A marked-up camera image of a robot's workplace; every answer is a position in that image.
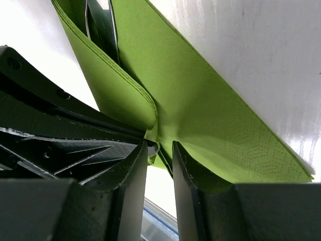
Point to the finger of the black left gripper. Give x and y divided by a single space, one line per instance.
47 133

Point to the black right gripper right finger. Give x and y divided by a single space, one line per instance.
211 208

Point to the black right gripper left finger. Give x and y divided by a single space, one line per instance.
107 208

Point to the green paper napkin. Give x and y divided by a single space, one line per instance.
165 88

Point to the silver table knife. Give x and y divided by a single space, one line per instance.
101 27

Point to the aluminium mounting rail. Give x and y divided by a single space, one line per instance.
157 224

